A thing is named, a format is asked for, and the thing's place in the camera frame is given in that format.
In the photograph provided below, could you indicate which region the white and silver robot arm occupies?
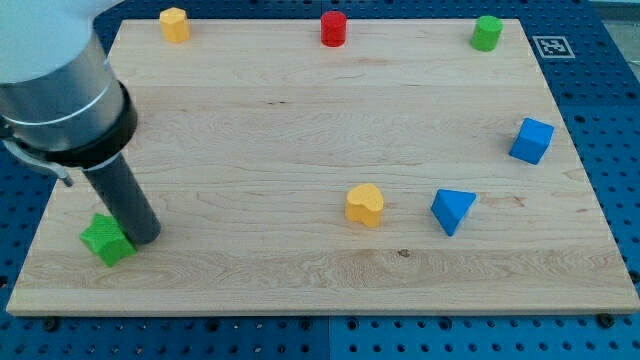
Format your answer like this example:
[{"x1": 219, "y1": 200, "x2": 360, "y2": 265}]
[{"x1": 1, "y1": 0, "x2": 161, "y2": 244}]

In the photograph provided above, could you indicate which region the yellow hexagon block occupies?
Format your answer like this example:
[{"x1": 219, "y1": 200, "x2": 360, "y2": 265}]
[{"x1": 159, "y1": 7, "x2": 191, "y2": 43}]

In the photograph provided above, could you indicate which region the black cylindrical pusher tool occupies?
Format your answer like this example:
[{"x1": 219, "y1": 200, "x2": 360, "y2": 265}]
[{"x1": 82, "y1": 153, "x2": 161, "y2": 245}]

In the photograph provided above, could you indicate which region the wooden board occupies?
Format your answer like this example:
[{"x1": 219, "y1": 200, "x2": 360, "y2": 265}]
[{"x1": 7, "y1": 20, "x2": 639, "y2": 316}]

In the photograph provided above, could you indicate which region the green cylinder block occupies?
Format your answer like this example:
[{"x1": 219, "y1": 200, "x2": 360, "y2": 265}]
[{"x1": 470, "y1": 15, "x2": 503, "y2": 52}]

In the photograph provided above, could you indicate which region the blue cube block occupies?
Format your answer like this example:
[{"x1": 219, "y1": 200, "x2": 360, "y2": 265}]
[{"x1": 509, "y1": 118, "x2": 555, "y2": 165}]

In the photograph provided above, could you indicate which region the red cylinder block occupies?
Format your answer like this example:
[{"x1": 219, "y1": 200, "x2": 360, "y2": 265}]
[{"x1": 320, "y1": 11, "x2": 347, "y2": 47}]

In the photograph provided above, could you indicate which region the black and white fiducial tag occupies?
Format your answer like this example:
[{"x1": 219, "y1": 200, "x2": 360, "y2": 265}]
[{"x1": 532, "y1": 35, "x2": 575, "y2": 59}]

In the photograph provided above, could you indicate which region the green star block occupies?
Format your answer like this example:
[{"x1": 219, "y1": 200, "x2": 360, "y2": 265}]
[{"x1": 79, "y1": 213, "x2": 137, "y2": 267}]

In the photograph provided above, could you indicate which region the blue triangle block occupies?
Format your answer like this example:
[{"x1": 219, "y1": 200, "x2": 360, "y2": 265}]
[{"x1": 431, "y1": 189, "x2": 477, "y2": 236}]

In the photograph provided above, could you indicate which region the yellow heart block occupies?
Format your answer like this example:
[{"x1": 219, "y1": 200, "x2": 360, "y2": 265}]
[{"x1": 345, "y1": 183, "x2": 384, "y2": 228}]

